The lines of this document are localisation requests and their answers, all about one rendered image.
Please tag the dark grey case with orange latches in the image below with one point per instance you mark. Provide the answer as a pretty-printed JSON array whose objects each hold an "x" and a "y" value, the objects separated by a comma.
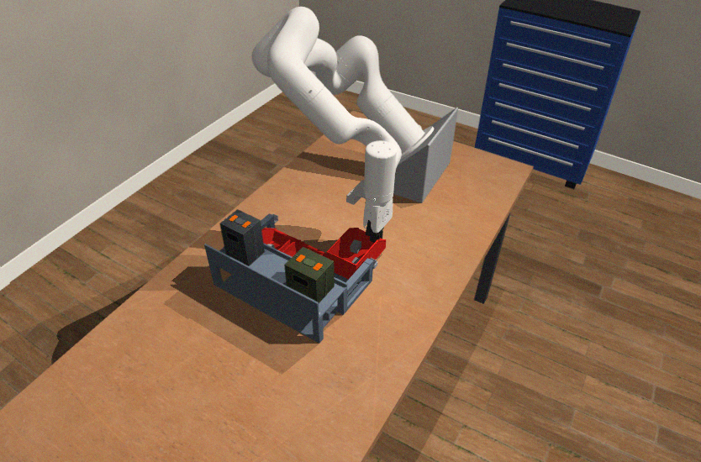
[{"x": 242, "y": 237}]

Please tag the red bin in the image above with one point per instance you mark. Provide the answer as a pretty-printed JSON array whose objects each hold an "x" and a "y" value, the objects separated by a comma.
[
  {"x": 279, "y": 239},
  {"x": 294, "y": 247},
  {"x": 342, "y": 257}
]

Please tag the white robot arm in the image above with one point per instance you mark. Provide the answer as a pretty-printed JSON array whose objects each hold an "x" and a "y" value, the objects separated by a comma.
[{"x": 283, "y": 59}]

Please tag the olive green tool case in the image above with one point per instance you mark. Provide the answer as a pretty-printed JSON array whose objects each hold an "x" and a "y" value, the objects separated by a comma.
[{"x": 310, "y": 274}]

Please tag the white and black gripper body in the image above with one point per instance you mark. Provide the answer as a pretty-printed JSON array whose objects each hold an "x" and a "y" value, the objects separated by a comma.
[{"x": 378, "y": 213}]

